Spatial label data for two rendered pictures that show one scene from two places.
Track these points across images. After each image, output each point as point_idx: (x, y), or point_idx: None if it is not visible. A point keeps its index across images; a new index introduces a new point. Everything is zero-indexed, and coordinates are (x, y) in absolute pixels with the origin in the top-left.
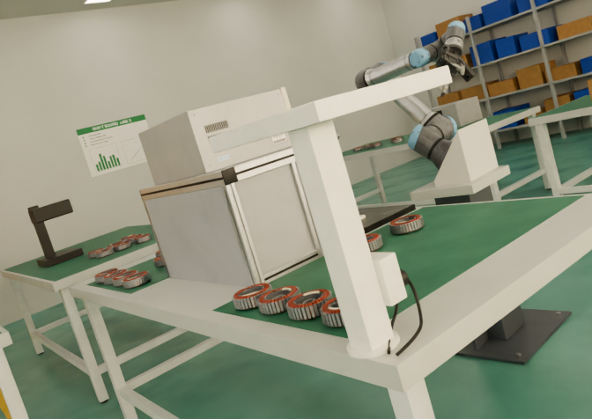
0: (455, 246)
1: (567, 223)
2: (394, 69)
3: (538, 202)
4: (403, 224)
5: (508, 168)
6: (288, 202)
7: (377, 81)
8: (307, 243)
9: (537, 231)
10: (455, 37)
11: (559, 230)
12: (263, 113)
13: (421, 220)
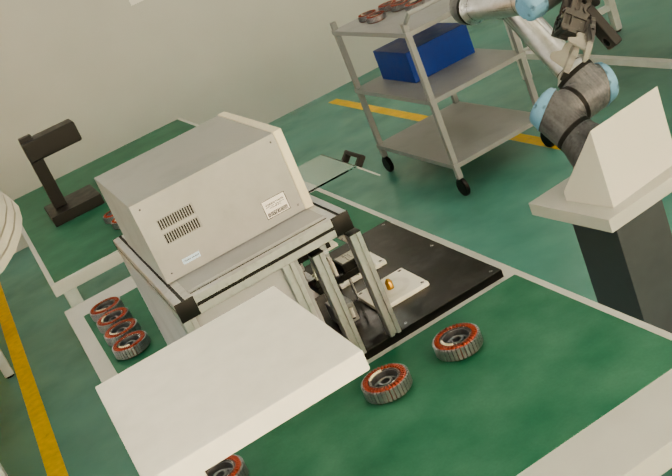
0: (477, 437)
1: (623, 436)
2: (498, 10)
3: (635, 346)
4: (445, 351)
5: None
6: None
7: (478, 18)
8: None
9: (580, 442)
10: None
11: (602, 454)
12: (248, 177)
13: (474, 343)
